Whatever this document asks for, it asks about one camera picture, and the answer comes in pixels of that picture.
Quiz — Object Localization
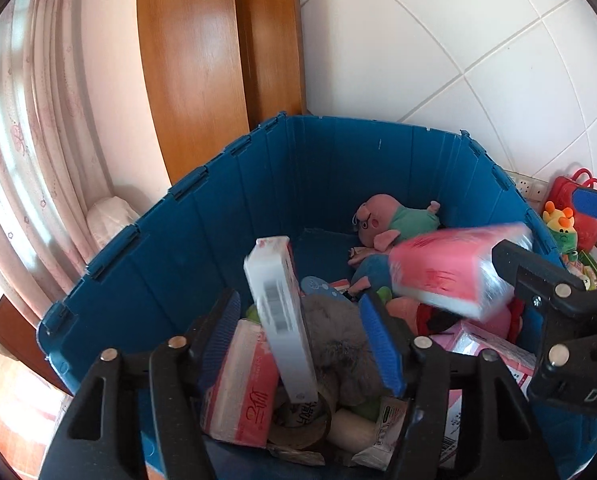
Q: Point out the pink floral curtain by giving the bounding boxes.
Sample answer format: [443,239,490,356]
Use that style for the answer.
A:
[0,0,109,361]

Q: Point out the blue plastic storage crate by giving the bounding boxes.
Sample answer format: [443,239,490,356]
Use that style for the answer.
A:
[37,114,597,480]

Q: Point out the red toy case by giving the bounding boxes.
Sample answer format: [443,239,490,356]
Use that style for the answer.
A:
[549,166,597,252]

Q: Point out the yellow green plush toy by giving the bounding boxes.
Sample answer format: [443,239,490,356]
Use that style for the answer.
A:
[543,201,579,262]

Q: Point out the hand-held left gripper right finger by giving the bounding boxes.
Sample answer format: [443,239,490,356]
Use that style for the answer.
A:
[359,290,562,480]

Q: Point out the pink pig plush green shirt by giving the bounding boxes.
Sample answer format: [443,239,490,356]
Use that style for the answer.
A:
[353,193,442,253]

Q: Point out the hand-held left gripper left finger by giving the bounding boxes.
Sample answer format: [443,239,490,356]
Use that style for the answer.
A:
[38,287,242,480]

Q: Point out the wooden door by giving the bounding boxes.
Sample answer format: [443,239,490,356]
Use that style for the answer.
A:
[136,0,308,187]

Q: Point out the grey fluffy plush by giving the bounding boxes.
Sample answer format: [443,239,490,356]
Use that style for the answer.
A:
[298,294,385,407]

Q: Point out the green box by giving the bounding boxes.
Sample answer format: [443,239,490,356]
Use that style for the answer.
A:
[575,250,597,289]

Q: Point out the white green wipes packet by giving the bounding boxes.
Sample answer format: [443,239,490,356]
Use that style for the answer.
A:
[353,395,412,470]

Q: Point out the white wall socket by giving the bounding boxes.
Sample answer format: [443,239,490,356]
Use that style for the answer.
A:
[515,172,550,202]

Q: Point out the white plastic bag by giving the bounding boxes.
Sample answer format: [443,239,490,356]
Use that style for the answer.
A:
[86,196,140,252]

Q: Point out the wooden cabinet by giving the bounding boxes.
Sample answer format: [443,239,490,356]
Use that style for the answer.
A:
[0,294,75,466]

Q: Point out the long white box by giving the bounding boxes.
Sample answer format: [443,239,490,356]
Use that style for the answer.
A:
[243,236,319,405]

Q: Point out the brown printed tape roll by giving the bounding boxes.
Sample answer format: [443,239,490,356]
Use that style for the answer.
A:
[267,394,335,452]

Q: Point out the blue pig plush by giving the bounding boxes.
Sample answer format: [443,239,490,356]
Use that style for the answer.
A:
[350,254,395,297]

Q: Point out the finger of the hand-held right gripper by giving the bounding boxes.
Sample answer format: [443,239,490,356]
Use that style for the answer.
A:
[493,239,597,417]
[571,186,597,227]

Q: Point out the light blue dotted item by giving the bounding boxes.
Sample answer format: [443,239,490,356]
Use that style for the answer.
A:
[300,275,350,302]

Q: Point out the pink tissue pack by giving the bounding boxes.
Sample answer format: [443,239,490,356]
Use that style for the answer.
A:
[200,319,280,448]
[389,221,533,322]

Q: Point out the white paper roll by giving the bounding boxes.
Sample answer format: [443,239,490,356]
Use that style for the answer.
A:
[327,407,380,455]

